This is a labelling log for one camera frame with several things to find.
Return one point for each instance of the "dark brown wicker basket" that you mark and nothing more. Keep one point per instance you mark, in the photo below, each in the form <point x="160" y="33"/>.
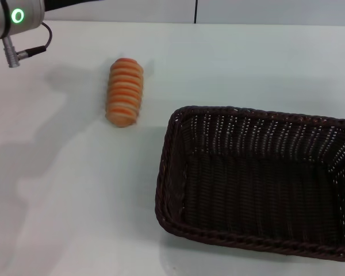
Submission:
<point x="256" y="184"/>

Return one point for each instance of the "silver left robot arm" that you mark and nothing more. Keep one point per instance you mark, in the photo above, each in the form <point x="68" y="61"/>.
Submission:
<point x="14" y="17"/>

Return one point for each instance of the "orange striped bread roll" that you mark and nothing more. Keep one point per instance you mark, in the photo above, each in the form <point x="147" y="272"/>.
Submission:
<point x="124" y="92"/>

